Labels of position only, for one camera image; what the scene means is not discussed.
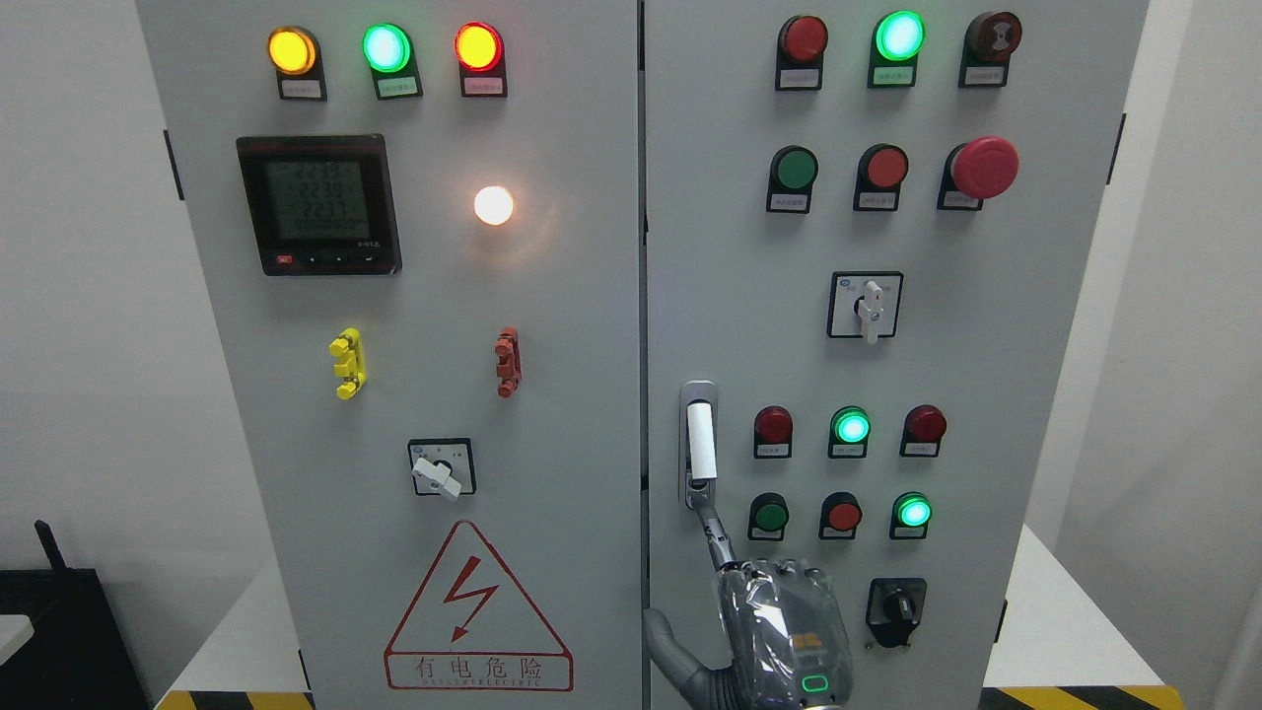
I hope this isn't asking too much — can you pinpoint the grey robotic hand plastic covered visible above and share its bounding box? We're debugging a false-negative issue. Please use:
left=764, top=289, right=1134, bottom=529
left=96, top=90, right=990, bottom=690
left=644, top=491, right=854, bottom=709

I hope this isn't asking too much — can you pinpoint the silver door handle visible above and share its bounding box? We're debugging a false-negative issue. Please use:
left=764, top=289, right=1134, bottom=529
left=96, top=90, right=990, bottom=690
left=676, top=381, right=721, bottom=511

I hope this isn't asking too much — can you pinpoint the red push button lower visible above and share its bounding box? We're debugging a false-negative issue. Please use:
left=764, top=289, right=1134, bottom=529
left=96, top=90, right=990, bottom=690
left=817, top=491, right=864, bottom=540

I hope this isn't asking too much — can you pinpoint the red push button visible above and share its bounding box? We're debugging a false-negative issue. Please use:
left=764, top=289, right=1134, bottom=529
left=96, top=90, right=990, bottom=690
left=852, top=143, right=909, bottom=212
left=817, top=491, right=864, bottom=540

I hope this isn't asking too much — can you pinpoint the green lit button lower right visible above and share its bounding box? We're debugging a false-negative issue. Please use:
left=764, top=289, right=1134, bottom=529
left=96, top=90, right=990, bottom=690
left=888, top=491, right=934, bottom=540

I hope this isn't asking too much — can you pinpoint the red indicator light middle left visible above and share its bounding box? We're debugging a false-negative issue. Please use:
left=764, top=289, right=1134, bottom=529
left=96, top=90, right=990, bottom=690
left=753, top=405, right=794, bottom=460

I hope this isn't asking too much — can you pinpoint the green indicator light middle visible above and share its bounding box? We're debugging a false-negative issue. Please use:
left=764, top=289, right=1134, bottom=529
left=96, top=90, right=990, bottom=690
left=828, top=405, right=871, bottom=460

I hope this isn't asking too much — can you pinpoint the green indicator light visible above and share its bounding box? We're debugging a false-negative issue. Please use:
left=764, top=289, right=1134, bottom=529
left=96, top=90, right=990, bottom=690
left=828, top=405, right=871, bottom=460
left=361, top=23, right=423, bottom=101
left=867, top=9, right=928, bottom=90

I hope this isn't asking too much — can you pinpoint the red indicator light middle right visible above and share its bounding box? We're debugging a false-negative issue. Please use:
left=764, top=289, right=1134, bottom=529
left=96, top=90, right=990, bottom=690
left=899, top=404, right=947, bottom=458

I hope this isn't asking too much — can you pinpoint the red high voltage warning sticker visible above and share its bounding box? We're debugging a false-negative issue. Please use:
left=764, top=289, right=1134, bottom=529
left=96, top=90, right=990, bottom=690
left=384, top=520, right=574, bottom=692

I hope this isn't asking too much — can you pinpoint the red terminal connector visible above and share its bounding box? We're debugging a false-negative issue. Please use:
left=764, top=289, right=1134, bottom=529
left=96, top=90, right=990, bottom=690
left=493, top=327, right=522, bottom=399

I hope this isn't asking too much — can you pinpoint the grey electrical cabinet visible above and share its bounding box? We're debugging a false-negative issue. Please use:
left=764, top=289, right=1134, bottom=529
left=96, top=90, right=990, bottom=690
left=138, top=1, right=1150, bottom=709

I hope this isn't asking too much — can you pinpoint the green push button upper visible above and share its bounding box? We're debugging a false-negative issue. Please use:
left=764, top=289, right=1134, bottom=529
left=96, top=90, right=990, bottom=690
left=765, top=145, right=819, bottom=214

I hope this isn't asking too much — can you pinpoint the red push button upper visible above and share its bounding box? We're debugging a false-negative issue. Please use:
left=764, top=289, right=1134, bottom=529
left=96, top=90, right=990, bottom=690
left=852, top=143, right=909, bottom=212

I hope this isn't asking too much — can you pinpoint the red emergency stop button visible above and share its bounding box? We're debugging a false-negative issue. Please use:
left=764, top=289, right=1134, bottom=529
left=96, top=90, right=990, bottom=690
left=936, top=135, right=1021, bottom=212

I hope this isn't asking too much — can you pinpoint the white indicator light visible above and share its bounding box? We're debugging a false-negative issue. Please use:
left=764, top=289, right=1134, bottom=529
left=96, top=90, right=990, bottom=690
left=473, top=184, right=517, bottom=226

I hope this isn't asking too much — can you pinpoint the yellow terminal connector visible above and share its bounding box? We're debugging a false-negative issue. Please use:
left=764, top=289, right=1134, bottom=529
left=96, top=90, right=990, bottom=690
left=327, top=327, right=367, bottom=400

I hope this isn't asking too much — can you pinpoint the red indicator light top right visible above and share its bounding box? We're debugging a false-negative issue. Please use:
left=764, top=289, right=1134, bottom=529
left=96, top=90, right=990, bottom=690
left=775, top=15, right=829, bottom=93

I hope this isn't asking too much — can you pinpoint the green indicator light top right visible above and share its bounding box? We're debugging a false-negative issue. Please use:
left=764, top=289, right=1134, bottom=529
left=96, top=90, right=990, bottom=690
left=867, top=9, right=928, bottom=90

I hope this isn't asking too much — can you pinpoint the black red buzzer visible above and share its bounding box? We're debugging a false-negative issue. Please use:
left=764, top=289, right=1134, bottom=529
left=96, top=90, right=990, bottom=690
left=958, top=13, right=1023, bottom=90

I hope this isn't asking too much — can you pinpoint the black digital power meter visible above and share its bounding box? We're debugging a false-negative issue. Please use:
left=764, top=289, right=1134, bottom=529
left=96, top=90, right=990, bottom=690
left=236, top=132, right=403, bottom=277

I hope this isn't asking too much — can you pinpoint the red lit indicator light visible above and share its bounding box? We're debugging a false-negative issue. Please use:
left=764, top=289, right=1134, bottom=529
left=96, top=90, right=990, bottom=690
left=454, top=21, right=509, bottom=100

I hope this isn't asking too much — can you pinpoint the black box with antenna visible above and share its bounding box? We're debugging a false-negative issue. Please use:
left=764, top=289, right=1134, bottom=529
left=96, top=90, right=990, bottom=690
left=1, top=520, right=149, bottom=709

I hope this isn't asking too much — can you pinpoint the green indicator light top left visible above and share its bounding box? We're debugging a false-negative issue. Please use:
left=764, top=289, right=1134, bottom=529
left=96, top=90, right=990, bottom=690
left=361, top=23, right=423, bottom=101

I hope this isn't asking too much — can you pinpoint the yellow indicator light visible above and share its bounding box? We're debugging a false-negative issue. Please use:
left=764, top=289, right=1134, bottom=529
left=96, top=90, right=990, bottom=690
left=268, top=26, right=327, bottom=101

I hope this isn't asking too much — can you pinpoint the black rotary switch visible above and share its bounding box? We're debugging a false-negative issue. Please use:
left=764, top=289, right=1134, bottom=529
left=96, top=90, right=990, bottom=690
left=864, top=578, right=928, bottom=649

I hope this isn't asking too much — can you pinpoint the white selector switch upper right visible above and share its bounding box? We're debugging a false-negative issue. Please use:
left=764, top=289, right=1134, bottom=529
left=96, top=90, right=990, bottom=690
left=825, top=271, right=904, bottom=343

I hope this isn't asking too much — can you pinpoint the white selector switch left door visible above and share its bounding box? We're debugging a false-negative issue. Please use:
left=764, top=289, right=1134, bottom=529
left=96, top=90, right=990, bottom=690
left=408, top=439, right=478, bottom=502

